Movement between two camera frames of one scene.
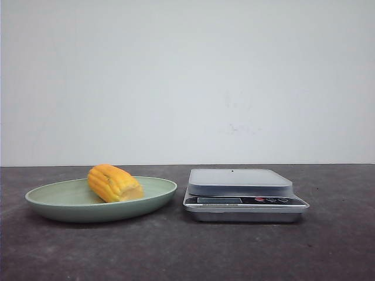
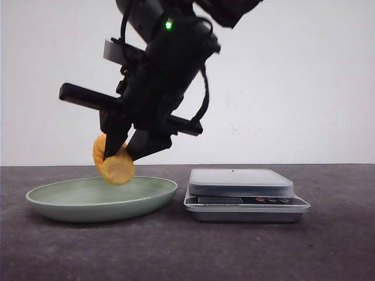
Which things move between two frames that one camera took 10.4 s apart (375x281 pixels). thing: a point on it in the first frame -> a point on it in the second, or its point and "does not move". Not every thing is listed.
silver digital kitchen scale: [242, 195] does not move
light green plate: [108, 194] does not move
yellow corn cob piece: [112, 184] -> [118, 169]
